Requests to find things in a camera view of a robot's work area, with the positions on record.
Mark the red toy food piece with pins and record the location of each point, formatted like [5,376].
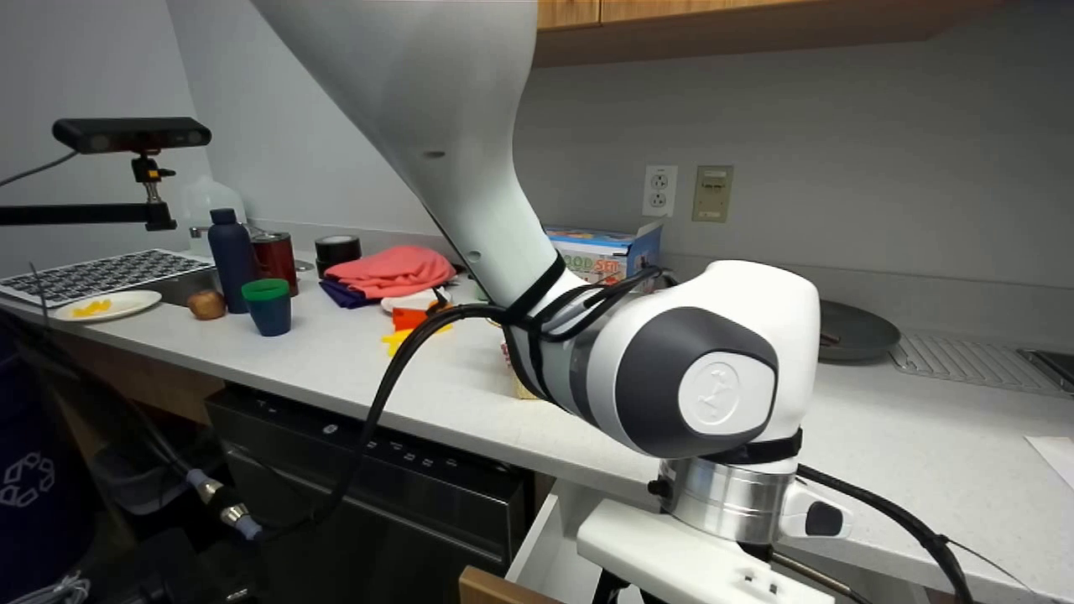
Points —
[406,316]

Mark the wooden upper cabinet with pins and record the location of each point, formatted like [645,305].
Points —
[603,31]

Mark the beige light switch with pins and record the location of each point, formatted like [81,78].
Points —
[712,193]

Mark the blue cup green lid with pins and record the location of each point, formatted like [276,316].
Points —
[268,305]

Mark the white plate yellow food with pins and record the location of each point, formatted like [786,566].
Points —
[104,306]

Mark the dark red jar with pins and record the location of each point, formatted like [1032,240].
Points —
[274,254]

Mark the toy food box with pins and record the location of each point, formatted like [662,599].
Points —
[608,258]

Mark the black dishwasher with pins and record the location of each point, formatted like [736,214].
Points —
[409,523]

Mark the yellow toy food piece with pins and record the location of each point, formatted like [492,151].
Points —
[399,336]

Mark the grey dish drying mat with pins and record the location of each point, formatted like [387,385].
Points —
[976,365]

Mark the white power outlet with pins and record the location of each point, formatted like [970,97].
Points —
[658,191]

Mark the dark blue bottle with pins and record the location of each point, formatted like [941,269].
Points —
[231,258]

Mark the dark round plate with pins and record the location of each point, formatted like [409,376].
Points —
[853,336]

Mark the black tape roll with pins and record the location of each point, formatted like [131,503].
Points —
[334,250]

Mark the white paper sheet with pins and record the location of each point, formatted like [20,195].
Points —
[1057,455]

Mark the pink red cloth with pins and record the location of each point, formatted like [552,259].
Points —
[390,273]

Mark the brown round bun toy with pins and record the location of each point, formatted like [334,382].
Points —
[204,305]

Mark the blue recycling bin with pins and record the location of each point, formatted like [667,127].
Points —
[46,524]

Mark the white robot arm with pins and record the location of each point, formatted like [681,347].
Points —
[710,376]

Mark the black camera on mount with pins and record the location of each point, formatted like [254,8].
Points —
[99,135]

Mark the metal grid rack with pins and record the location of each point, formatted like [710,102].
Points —
[158,269]

